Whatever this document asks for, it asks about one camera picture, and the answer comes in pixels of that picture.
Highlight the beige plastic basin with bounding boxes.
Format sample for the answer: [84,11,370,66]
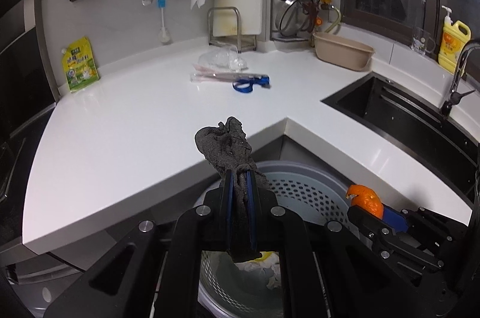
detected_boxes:
[313,32,375,72]

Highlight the orange tangerine peel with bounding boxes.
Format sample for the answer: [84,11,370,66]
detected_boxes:
[346,185,384,219]

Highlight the dark grey rag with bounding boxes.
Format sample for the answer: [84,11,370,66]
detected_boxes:
[193,115,271,260]

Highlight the white paper towel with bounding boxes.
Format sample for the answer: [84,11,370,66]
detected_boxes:
[235,253,281,290]

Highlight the white blue bottle brush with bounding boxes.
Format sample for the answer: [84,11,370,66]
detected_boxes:
[157,0,172,45]

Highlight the metal cutting board rack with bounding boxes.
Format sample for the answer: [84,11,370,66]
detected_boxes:
[207,6,257,53]

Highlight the yellow dish soap bottle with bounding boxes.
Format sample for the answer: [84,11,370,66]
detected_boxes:
[438,5,472,74]

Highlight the steel pot lid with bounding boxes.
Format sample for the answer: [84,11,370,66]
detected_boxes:
[275,0,318,38]

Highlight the yellow green seasoning pouch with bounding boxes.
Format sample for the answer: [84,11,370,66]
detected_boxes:
[62,36,100,93]

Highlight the yellow rimmed container lid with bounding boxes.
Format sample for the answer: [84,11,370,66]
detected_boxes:
[249,251,278,263]

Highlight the clear glass mug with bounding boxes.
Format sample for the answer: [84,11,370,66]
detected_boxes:
[410,27,436,56]

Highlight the black kitchen sink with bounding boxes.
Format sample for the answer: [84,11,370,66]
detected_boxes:
[322,72,479,206]

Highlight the blue lanyard strap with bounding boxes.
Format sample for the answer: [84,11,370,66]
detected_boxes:
[232,74,271,94]

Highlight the clear plastic packaging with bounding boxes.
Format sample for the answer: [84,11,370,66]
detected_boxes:
[198,46,248,72]

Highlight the dark metal faucet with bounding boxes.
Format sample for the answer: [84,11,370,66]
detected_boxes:
[439,38,480,119]

